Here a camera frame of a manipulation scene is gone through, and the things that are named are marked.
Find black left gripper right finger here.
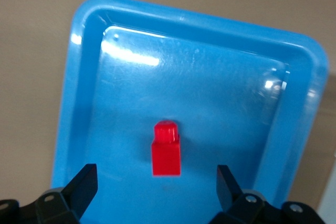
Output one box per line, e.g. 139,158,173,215
209,165,266,224

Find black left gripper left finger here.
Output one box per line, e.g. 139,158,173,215
35,163,99,224

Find red toy block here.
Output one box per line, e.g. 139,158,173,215
151,120,182,177

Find blue plastic tray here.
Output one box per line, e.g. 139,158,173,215
49,0,330,224

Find large table cover mat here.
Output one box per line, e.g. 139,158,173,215
0,0,336,224

